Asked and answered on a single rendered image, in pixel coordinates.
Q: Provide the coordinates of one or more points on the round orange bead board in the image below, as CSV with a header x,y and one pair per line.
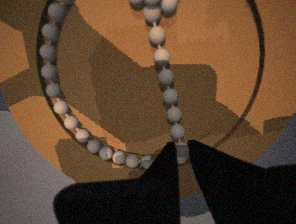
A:
x,y
234,65

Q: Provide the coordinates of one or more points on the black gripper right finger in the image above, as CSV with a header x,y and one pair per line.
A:
x,y
238,192

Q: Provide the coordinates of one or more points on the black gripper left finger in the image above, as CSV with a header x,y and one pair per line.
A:
x,y
153,198

